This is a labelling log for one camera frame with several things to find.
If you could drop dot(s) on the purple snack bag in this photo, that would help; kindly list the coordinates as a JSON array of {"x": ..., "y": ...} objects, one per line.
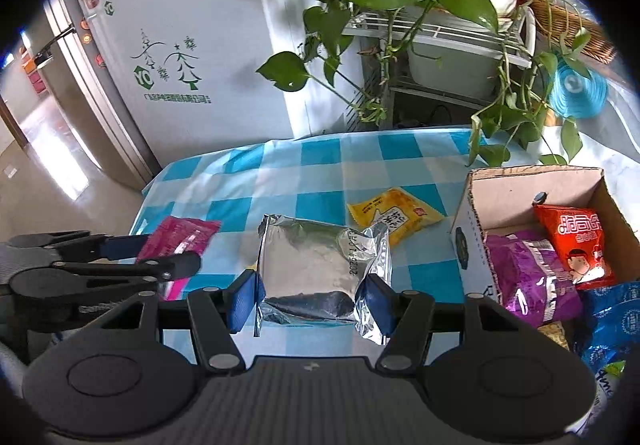
[{"x": 533, "y": 284}]

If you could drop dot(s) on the pink snack packet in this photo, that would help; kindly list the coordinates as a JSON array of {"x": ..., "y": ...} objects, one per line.
[{"x": 177, "y": 235}]

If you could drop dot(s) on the blue snack bag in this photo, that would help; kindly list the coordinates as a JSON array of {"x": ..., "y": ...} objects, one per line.
[{"x": 608, "y": 329}]

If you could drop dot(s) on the blue checkered tablecloth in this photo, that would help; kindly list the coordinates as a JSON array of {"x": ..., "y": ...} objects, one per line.
[{"x": 317, "y": 178}]

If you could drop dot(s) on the pothos plant white pot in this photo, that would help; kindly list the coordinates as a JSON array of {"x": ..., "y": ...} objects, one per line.
[{"x": 519, "y": 108}]

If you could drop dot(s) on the white refrigerator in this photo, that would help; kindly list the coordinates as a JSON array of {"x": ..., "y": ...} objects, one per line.
[{"x": 173, "y": 78}]

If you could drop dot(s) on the cardboard box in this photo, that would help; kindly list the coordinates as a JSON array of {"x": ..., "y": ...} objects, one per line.
[{"x": 501, "y": 201}]

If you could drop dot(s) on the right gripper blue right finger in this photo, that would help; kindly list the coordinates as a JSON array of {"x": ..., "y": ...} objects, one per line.
[{"x": 376, "y": 307}]

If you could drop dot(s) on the silver foil snack packet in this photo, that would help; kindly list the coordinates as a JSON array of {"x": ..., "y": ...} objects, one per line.
[{"x": 313, "y": 273}]

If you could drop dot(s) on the green snack bag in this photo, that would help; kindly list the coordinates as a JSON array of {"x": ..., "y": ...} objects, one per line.
[{"x": 616, "y": 368}]

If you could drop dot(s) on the marble pattern tablecloth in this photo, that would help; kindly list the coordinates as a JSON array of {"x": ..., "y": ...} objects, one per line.
[{"x": 606, "y": 116}]

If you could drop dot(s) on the white metal plant stand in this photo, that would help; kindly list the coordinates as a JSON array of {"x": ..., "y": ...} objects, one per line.
[{"x": 450, "y": 70}]

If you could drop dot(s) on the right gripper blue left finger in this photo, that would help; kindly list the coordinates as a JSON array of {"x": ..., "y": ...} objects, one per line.
[{"x": 243, "y": 295}]

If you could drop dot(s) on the yellow waffle packet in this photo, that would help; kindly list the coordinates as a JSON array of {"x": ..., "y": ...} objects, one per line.
[{"x": 401, "y": 212}]

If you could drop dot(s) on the red snack bag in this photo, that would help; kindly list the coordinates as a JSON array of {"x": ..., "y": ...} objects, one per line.
[{"x": 577, "y": 236}]

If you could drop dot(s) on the wicker basket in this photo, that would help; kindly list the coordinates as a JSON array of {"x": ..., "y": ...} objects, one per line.
[{"x": 558, "y": 19}]

